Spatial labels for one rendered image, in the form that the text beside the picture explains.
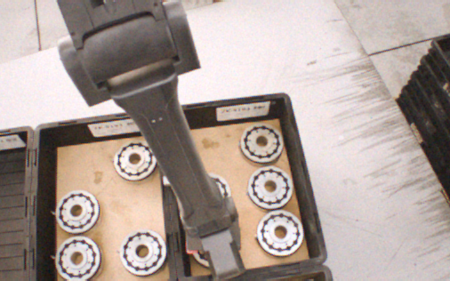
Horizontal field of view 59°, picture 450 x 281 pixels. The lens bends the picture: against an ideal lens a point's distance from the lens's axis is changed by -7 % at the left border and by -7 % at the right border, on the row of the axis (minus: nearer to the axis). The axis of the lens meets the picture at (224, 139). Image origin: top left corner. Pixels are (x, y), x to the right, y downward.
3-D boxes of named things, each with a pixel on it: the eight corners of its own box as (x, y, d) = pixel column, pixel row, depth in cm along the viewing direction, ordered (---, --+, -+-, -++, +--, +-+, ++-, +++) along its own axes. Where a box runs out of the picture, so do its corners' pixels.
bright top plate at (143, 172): (116, 141, 101) (115, 140, 101) (157, 140, 102) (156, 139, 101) (112, 180, 97) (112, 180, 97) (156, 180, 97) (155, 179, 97)
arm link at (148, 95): (172, -20, 36) (55, 22, 35) (188, 20, 32) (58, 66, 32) (235, 196, 71) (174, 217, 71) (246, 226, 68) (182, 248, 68)
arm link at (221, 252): (230, 192, 66) (178, 210, 66) (255, 262, 62) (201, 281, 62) (235, 208, 77) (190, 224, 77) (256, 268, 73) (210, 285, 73)
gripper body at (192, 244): (240, 249, 82) (242, 242, 75) (188, 252, 82) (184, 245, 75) (237, 216, 84) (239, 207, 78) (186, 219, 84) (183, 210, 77)
